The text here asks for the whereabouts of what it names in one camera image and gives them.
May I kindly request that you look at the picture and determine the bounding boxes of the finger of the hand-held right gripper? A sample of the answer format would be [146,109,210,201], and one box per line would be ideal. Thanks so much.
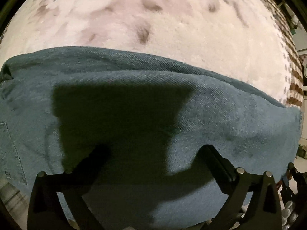
[279,162,307,205]

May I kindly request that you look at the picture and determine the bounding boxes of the blue denim pants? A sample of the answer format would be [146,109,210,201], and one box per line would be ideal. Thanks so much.
[0,46,303,230]

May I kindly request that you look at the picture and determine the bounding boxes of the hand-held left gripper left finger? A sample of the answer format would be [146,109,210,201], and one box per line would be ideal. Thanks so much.
[27,144,111,230]

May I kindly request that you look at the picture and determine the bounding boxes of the floral printed blanket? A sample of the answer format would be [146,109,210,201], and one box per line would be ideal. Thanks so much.
[0,0,304,230]

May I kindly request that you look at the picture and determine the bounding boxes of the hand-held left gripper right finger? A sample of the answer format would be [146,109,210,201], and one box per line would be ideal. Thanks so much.
[197,145,283,230]

